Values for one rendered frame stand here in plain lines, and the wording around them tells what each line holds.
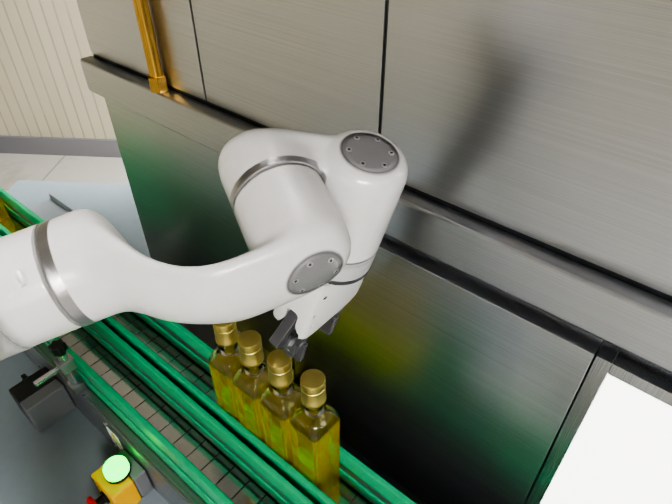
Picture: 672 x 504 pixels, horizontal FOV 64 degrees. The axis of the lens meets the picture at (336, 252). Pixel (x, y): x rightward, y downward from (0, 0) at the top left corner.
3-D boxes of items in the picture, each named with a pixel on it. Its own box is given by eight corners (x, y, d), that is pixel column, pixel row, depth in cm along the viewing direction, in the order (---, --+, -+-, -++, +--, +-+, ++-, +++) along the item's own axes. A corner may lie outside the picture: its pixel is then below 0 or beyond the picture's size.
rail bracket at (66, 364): (91, 390, 104) (69, 345, 95) (55, 416, 100) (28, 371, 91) (80, 379, 106) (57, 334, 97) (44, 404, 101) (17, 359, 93)
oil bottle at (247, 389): (288, 443, 95) (280, 366, 81) (265, 466, 92) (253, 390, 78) (265, 424, 98) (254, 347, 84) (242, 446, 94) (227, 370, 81)
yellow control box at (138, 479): (155, 489, 102) (146, 469, 97) (120, 521, 97) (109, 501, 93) (133, 467, 105) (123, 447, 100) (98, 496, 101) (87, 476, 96)
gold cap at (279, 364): (298, 376, 77) (297, 357, 74) (281, 392, 75) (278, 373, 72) (281, 363, 79) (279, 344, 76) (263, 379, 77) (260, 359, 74)
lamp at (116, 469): (136, 470, 97) (132, 462, 95) (114, 489, 94) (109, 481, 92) (121, 455, 99) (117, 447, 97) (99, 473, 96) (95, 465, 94)
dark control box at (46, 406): (77, 409, 115) (64, 385, 110) (41, 435, 110) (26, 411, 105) (57, 388, 119) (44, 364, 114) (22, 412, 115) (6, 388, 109)
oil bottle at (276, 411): (313, 462, 92) (309, 386, 78) (290, 486, 89) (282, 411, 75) (290, 442, 95) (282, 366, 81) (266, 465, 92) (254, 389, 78)
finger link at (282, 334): (314, 280, 56) (320, 295, 61) (262, 335, 55) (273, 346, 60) (322, 287, 56) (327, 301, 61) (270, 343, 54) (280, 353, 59)
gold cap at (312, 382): (331, 396, 74) (331, 376, 71) (314, 414, 72) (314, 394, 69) (312, 383, 76) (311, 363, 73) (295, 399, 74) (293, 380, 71)
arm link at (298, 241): (83, 261, 47) (307, 176, 50) (108, 394, 40) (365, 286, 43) (28, 200, 40) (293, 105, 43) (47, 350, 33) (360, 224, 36)
